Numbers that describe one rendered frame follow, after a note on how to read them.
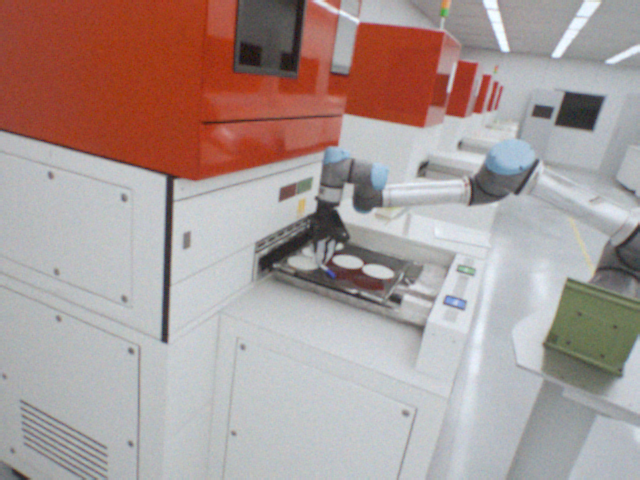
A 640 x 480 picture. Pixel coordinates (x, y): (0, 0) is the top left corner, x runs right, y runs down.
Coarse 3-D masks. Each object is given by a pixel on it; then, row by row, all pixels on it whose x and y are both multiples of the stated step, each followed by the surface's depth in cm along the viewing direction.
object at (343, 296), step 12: (276, 276) 146; (288, 276) 144; (300, 276) 144; (312, 288) 141; (324, 288) 140; (336, 288) 140; (348, 300) 137; (360, 300) 136; (372, 300) 136; (372, 312) 135; (384, 312) 133; (396, 312) 132; (408, 324) 131; (420, 324) 130
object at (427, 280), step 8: (424, 272) 155; (416, 280) 147; (424, 280) 148; (432, 280) 149; (440, 280) 150; (432, 288) 143; (400, 312) 127; (408, 312) 126; (416, 312) 126; (416, 320) 126; (424, 320) 125
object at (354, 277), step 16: (288, 256) 146; (352, 256) 154; (368, 256) 156; (384, 256) 158; (320, 272) 138; (336, 272) 140; (352, 272) 141; (400, 272) 147; (368, 288) 132; (384, 288) 133
